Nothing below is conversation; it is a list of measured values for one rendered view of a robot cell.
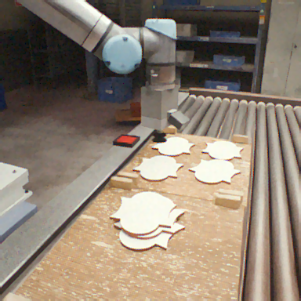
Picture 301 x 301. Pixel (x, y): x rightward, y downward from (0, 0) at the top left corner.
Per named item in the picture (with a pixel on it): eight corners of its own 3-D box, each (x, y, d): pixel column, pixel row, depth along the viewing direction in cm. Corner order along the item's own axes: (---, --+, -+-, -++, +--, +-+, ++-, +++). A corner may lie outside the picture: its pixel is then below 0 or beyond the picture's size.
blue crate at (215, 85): (203, 93, 513) (204, 80, 504) (204, 87, 550) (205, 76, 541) (239, 95, 500) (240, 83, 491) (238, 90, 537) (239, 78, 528)
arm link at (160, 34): (140, 19, 72) (173, 19, 73) (140, 62, 76) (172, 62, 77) (143, 19, 65) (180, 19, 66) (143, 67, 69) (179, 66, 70)
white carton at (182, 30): (172, 36, 510) (172, 23, 501) (179, 35, 532) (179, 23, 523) (190, 37, 492) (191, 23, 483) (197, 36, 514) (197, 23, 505)
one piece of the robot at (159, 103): (179, 78, 66) (176, 144, 73) (197, 73, 73) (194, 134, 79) (137, 73, 72) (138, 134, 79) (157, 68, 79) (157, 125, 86)
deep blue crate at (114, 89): (97, 101, 516) (96, 80, 501) (110, 96, 550) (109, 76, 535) (121, 103, 495) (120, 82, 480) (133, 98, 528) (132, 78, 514)
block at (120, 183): (110, 187, 76) (109, 178, 75) (112, 183, 78) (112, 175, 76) (131, 191, 74) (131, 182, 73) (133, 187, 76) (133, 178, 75)
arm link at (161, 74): (180, 64, 74) (163, 67, 68) (180, 81, 76) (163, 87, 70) (156, 61, 78) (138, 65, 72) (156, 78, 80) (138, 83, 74)
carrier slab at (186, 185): (112, 186, 79) (112, 181, 79) (159, 134, 115) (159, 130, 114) (245, 212, 68) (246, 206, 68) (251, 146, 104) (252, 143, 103)
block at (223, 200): (214, 205, 68) (215, 196, 67) (215, 201, 70) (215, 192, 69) (239, 210, 66) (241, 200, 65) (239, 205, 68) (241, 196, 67)
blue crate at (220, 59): (212, 64, 498) (212, 54, 491) (217, 62, 529) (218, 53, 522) (241, 67, 477) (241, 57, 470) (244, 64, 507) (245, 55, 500)
